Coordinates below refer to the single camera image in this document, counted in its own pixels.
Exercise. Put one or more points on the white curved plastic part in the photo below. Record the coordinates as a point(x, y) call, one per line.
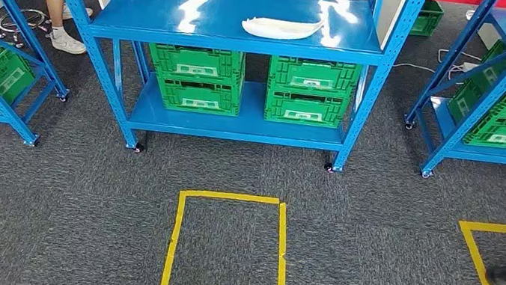
point(275, 29)

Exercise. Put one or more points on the white power strip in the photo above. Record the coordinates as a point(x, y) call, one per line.
point(470, 67)

